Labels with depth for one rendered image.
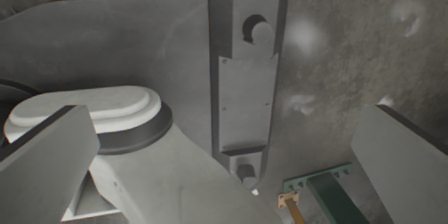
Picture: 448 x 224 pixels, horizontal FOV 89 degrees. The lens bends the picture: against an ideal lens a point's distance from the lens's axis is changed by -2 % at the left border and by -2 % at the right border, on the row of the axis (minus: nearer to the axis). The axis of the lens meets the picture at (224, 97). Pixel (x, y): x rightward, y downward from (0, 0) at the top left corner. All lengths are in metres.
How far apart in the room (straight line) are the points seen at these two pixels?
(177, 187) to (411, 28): 0.87
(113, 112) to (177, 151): 0.10
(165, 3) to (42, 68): 0.25
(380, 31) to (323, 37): 0.20
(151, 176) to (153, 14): 0.27
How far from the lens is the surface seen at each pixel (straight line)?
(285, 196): 1.15
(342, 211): 1.04
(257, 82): 0.50
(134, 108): 0.35
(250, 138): 0.57
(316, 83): 0.82
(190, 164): 0.31
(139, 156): 0.34
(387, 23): 0.90
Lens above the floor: 0.61
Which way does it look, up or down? 58 degrees down
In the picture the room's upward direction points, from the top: 157 degrees clockwise
